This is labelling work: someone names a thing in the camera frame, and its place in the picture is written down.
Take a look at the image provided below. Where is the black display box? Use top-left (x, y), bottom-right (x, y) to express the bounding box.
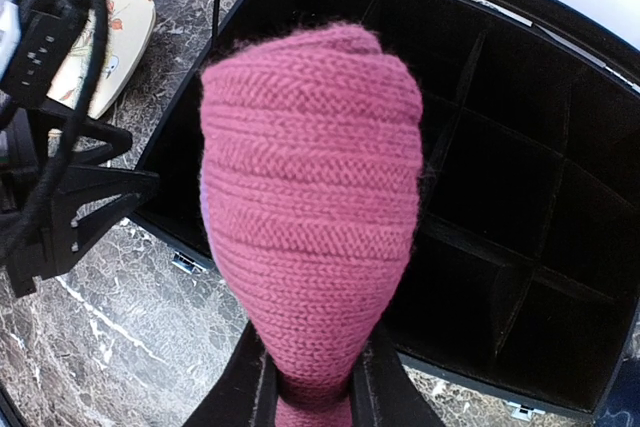
top-left (132, 0), bottom-right (640, 423)

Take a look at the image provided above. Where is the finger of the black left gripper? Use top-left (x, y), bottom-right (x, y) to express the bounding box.
top-left (4, 166), bottom-right (160, 297)

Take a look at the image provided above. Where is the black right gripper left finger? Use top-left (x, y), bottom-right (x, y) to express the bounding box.
top-left (183, 322), bottom-right (278, 427)

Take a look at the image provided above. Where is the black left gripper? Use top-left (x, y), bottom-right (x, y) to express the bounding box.
top-left (1, 0), bottom-right (133, 165)

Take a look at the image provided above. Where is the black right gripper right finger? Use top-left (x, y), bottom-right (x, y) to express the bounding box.
top-left (350, 323), bottom-right (444, 427)

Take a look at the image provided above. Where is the maroon purple orange sock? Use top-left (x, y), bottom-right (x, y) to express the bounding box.
top-left (200, 23), bottom-right (423, 426)

